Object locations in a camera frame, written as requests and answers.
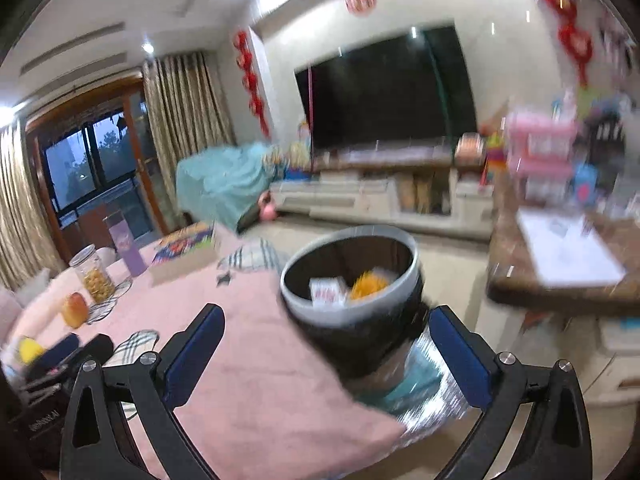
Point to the round black white bin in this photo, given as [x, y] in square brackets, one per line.
[350, 330]

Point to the brown wooden side table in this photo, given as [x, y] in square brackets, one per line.
[510, 270]

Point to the pink stick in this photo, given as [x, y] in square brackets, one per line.
[312, 115]

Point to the red hanging heart decoration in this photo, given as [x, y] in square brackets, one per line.
[252, 80]
[570, 30]

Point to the purple drink bottle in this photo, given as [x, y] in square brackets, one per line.
[122, 245]

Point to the small cardboard box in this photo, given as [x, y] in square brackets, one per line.
[185, 272]

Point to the clear jar of snacks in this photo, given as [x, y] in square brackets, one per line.
[95, 277]

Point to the white board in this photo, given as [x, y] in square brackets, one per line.
[570, 245]

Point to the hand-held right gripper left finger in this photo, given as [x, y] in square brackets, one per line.
[197, 355]

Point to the shiny plastic sheet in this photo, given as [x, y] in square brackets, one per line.
[430, 400]

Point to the colourful picture book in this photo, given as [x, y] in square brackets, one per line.
[185, 237]

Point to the wooden glass balcony door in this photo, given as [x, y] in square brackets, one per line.
[95, 160]

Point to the apple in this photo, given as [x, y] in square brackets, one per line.
[75, 310]

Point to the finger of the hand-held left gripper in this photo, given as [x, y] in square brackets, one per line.
[52, 352]
[97, 347]

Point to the beige curtain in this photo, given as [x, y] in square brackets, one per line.
[25, 210]
[185, 110]

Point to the white television cabinet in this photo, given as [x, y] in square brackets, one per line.
[380, 200]

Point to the black television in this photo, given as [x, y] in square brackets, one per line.
[385, 95]

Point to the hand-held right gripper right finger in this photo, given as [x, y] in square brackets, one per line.
[457, 355]

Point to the teal covered sofa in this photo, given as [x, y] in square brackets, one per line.
[220, 180]

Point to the pink storage boxes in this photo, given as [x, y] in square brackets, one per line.
[542, 150]

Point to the red white carton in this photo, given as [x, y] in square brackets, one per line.
[327, 291]

